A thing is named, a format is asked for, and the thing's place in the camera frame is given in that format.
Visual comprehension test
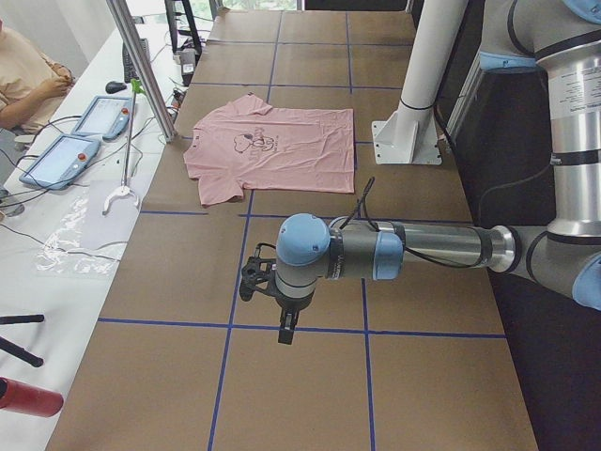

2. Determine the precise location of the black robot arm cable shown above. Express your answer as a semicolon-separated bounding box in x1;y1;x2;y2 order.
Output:
340;176;485;270

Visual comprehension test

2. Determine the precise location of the red cylinder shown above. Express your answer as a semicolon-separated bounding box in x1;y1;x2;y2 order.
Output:
1;377;64;417

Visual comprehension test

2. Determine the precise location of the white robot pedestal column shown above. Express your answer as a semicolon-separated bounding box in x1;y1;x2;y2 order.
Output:
372;0;468;165

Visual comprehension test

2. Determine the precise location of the black keyboard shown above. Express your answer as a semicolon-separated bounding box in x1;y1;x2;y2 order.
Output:
122;38;150;84

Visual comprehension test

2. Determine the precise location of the far blue teach pendant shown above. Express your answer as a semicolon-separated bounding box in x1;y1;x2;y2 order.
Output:
71;96;133;141

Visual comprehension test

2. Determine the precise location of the clear plastic bag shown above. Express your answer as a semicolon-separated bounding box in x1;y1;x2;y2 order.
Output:
33;187;126;279

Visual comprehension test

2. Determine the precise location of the person in peach shirt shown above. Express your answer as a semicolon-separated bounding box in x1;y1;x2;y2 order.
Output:
1;25;75;133

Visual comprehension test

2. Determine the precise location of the blue teach pendant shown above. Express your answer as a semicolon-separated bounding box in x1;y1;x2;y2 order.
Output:
71;96;133;141
19;134;100;190

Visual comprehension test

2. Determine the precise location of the black computer mouse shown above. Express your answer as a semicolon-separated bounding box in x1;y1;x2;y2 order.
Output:
105;81;127;94

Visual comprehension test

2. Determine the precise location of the near blue teach pendant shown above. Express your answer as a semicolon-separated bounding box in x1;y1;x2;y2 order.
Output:
19;134;100;190

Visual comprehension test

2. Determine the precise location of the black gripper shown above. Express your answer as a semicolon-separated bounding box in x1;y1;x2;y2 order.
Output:
278;296;310;344

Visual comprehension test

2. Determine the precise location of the reacher grabber tool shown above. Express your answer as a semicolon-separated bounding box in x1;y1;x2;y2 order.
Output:
102;78;143;216

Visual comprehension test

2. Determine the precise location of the pink Snoopy t-shirt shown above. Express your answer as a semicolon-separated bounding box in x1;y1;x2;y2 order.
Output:
183;93;354;207

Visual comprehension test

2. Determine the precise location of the aluminium frame post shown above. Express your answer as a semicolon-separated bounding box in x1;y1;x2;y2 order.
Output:
106;0;177;143

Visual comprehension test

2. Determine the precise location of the black tripod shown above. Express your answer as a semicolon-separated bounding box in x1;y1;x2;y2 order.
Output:
1;314;45;368

